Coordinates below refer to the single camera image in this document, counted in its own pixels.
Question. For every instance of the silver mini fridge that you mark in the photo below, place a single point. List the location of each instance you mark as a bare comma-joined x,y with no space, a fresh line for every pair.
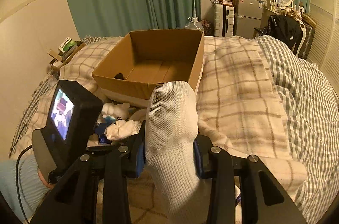
248,15

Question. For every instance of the brown cardboard box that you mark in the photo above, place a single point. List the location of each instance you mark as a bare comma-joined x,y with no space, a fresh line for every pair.
144,60

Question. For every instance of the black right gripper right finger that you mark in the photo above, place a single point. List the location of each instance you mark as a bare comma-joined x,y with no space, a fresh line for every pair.
244,182

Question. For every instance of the crumpled white cloth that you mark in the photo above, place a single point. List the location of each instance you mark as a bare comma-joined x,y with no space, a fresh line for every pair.
122,129

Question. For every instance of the small cardboard bedside box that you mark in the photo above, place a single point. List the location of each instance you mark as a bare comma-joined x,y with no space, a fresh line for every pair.
65,52

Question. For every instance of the white hard suitcase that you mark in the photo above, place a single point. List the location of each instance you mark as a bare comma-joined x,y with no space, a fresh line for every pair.
223,19

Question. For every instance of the person's left hand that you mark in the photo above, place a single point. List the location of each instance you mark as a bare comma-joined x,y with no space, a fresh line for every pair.
47,184

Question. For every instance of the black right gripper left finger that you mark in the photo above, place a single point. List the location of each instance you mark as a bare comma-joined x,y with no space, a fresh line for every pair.
74,197

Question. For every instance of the grey checked duvet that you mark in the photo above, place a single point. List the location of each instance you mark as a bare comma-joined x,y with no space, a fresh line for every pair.
312,125

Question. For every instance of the black jacket on chair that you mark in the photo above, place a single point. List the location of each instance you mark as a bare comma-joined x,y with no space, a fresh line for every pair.
285,29

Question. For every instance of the white plush toy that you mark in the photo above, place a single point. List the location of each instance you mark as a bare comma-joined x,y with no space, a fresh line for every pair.
111,112

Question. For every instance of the white knit sock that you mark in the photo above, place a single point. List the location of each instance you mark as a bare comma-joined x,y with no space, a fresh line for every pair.
171,128

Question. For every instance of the plaid beige blanket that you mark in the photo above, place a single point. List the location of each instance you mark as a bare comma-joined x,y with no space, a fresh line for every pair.
240,110

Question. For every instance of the white louvered wardrobe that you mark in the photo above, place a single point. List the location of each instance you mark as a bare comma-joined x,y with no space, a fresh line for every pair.
324,49

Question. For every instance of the large clear water bottle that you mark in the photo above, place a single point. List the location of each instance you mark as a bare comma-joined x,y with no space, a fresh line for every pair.
194,23

